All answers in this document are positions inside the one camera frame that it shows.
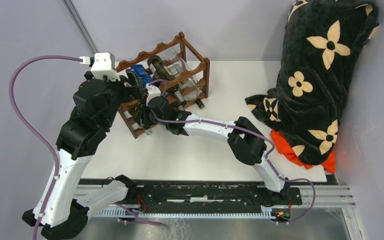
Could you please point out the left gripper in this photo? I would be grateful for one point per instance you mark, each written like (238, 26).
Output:
(135, 91)

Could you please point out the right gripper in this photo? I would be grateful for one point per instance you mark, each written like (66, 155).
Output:
(142, 113)

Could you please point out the blue square glass bottle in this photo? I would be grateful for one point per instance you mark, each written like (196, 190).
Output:
(141, 72)

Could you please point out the brown wooden wine rack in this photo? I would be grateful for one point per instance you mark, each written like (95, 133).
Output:
(184, 71)

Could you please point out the clear round glass bottle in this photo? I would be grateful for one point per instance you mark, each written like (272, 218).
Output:
(178, 66)

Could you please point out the clear square bottle black cap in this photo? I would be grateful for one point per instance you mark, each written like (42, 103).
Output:
(186, 90)

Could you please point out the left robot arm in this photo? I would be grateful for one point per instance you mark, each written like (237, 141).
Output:
(60, 215)

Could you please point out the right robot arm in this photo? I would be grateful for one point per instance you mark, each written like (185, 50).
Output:
(247, 143)

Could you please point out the aluminium corner profile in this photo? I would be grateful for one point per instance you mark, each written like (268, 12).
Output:
(80, 25)

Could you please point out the orange cloth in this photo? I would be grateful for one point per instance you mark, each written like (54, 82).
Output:
(285, 149)

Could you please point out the black floral blanket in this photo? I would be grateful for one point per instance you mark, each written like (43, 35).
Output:
(322, 42)

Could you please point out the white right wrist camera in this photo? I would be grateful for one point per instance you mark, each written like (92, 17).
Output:
(152, 92)

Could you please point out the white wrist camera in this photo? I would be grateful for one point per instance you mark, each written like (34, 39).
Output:
(152, 92)
(102, 66)

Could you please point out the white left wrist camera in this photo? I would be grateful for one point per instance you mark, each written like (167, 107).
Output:
(102, 66)

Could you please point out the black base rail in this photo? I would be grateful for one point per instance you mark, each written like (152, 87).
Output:
(152, 199)

